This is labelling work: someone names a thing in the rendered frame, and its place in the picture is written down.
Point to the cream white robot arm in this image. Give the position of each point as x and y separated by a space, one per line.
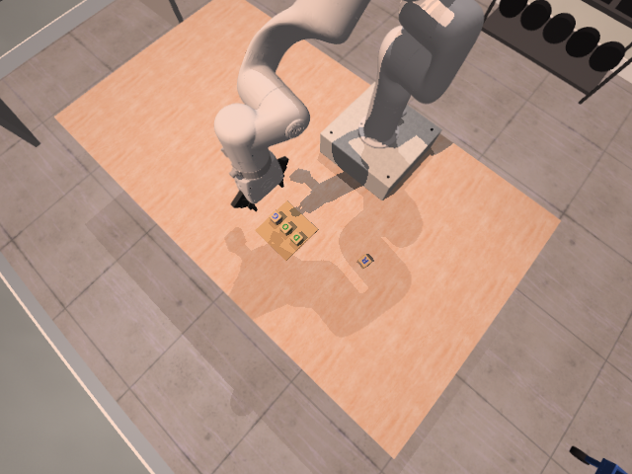
423 55

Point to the tan mat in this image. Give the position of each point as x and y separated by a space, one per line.
281 243

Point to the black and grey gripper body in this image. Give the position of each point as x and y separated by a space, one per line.
256 189

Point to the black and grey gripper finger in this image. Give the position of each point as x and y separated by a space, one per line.
241 201
283 162

